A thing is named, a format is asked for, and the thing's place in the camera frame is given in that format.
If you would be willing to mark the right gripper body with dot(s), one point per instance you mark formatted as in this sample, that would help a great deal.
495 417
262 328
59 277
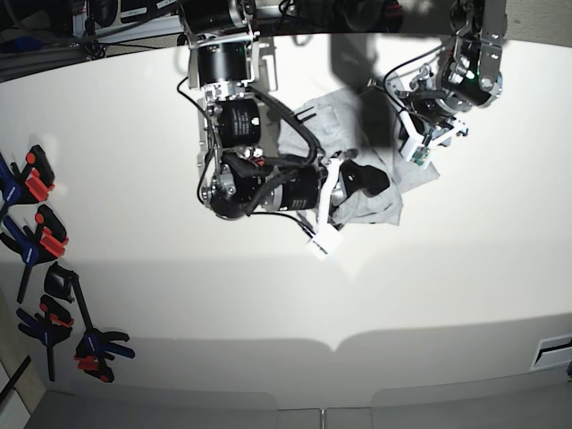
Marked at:
362 194

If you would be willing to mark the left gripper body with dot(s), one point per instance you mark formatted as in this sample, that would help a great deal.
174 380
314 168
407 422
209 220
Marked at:
431 110

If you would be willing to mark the grey T-shirt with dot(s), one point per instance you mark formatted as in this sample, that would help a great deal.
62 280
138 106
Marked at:
366 125

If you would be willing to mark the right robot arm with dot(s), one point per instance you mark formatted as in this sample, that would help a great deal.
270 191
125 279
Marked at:
237 177

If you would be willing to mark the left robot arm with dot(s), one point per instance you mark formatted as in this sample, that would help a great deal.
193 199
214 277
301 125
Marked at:
468 63

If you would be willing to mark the white floor vent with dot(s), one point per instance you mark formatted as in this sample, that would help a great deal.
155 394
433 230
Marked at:
552 352

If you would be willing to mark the long black bar clamp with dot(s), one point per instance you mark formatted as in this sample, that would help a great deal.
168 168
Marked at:
96 348

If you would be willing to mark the blue red clamp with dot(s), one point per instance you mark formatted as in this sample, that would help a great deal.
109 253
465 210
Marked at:
43 245
28 186

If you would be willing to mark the lower left blue clamp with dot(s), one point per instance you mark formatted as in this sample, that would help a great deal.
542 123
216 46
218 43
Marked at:
50 328

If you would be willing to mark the top blue red clamp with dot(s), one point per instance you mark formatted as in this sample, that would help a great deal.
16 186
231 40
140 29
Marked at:
28 186

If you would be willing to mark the black strip at corner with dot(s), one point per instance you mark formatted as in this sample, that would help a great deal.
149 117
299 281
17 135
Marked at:
10 385

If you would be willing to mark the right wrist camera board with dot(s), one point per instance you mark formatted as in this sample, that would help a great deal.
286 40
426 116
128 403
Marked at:
325 243

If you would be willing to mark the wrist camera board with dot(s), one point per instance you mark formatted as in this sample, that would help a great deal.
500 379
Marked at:
416 152
325 243

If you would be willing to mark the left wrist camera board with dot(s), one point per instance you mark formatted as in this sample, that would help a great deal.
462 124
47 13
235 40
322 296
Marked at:
416 152

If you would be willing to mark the aluminium rail frame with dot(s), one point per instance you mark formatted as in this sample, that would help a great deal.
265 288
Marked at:
37 36

